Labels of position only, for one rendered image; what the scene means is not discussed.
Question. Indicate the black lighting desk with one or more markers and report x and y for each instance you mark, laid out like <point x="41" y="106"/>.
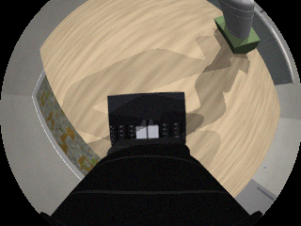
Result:
<point x="126" y="111"/>

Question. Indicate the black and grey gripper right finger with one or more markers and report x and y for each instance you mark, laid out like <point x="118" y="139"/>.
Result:
<point x="153" y="129"/>

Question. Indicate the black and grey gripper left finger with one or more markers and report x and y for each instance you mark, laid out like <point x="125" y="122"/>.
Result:
<point x="142" y="130"/>

